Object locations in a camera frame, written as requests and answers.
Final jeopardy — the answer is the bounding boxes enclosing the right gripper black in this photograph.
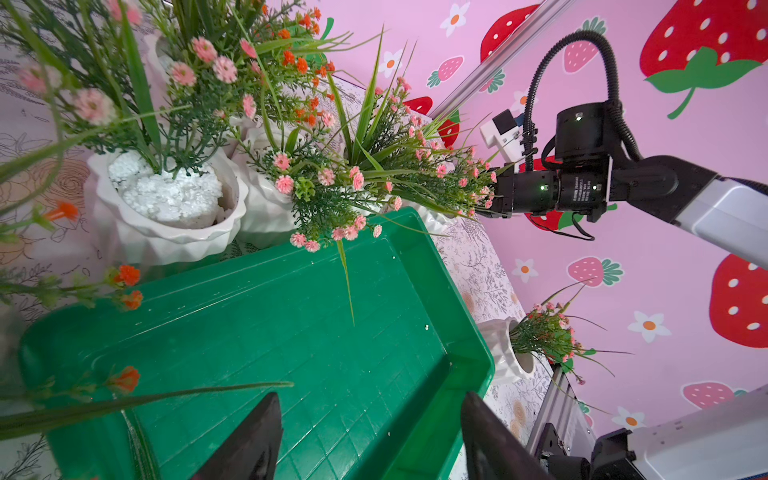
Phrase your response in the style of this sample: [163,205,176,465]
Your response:
[480,168,559,218]

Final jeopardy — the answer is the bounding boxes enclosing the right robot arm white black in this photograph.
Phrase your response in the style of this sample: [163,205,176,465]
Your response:
[488,102,767,479]

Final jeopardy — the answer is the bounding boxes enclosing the pink flower pot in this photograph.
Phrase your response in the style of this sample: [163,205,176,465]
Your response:
[478,281,601,383]
[1,1,245,266]
[232,86,382,252]
[337,58,500,236]

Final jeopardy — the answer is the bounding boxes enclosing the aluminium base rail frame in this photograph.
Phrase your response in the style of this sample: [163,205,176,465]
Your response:
[527,367,596,460]

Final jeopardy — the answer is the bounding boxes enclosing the green plastic storage tray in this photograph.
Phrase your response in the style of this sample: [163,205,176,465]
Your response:
[17,206,496,480]

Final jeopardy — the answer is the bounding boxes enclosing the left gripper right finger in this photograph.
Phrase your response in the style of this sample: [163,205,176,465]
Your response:
[460,392,551,480]

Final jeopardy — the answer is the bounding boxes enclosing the tall orange flower pot back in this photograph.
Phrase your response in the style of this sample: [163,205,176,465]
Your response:
[143,0,355,157]

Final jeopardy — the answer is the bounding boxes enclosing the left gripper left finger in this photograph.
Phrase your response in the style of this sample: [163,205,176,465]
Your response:
[190,392,284,480]

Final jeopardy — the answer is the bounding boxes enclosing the orange flower potted plant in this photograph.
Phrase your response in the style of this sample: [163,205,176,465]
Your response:
[1,257,296,456]

